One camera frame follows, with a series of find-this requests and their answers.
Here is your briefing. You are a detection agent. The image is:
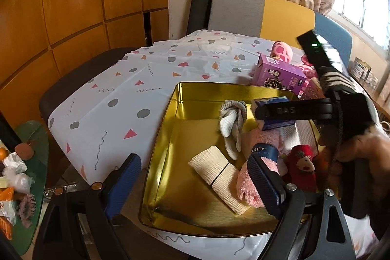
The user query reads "white knotted sock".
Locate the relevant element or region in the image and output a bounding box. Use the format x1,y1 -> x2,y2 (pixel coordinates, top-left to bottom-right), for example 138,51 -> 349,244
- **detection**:
219,99 -> 248,161

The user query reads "green glass side table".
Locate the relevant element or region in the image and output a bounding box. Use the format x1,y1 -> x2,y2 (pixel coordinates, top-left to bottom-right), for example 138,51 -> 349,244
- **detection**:
0,120 -> 50,256

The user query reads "white patterned tablecloth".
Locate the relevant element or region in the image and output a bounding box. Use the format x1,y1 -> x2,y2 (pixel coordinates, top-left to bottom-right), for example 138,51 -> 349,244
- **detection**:
48,29 -> 378,260

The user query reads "black rolled mat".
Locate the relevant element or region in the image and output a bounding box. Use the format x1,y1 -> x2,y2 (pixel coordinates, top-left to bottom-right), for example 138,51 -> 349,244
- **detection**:
186,0 -> 216,35

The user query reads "grey yellow blue sofa backrest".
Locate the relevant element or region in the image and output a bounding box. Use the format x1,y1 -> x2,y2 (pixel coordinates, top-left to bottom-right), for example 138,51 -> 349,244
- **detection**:
207,0 -> 353,66

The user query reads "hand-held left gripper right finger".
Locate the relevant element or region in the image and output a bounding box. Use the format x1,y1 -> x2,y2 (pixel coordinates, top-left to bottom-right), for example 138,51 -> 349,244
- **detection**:
247,155 -> 357,260

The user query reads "wooden wardrobe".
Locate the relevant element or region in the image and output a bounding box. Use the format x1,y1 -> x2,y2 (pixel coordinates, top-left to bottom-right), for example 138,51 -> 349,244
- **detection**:
0,0 -> 169,126

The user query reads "pink patterned plush toy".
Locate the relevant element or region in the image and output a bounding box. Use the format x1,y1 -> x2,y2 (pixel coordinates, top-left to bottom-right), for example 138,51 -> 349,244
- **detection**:
272,41 -> 319,78

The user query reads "red plush toy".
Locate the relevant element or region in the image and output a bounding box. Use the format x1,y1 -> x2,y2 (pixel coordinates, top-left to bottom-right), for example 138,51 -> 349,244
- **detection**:
286,144 -> 319,192

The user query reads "person's right hand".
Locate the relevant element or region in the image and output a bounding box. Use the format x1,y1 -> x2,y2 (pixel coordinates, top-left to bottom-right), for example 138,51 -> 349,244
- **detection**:
335,126 -> 390,241

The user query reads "beige elastic bandage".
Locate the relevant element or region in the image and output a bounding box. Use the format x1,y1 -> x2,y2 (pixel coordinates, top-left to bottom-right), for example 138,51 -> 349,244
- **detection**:
188,148 -> 252,215

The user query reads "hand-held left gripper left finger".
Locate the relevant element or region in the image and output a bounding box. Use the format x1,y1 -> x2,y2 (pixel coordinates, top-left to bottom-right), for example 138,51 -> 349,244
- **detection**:
32,153 -> 143,260

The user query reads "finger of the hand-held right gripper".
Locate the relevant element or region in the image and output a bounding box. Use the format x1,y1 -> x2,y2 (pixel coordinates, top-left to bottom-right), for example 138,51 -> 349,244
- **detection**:
254,98 -> 333,122

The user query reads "golden tin tray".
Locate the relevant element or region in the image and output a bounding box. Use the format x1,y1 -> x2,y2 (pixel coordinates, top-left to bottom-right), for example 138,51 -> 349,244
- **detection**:
138,82 -> 331,238

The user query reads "pink fuzzy sock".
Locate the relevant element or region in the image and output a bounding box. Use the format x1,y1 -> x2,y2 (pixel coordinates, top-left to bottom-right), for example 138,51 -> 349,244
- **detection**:
237,129 -> 290,209

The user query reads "blue tissue packet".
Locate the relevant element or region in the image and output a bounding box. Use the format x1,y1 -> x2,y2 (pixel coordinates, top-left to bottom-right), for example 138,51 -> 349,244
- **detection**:
252,96 -> 297,131

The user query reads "purple cardboard box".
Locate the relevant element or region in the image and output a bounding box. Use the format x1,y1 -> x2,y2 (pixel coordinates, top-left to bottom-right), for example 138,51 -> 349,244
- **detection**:
251,53 -> 308,95

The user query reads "brown round lid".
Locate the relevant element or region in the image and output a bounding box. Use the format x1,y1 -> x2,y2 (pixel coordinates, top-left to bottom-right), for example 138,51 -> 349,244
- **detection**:
15,143 -> 33,161

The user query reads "crumpled white tissue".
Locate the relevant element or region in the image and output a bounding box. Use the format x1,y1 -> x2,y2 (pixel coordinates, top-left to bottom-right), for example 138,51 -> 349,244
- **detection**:
3,152 -> 32,192

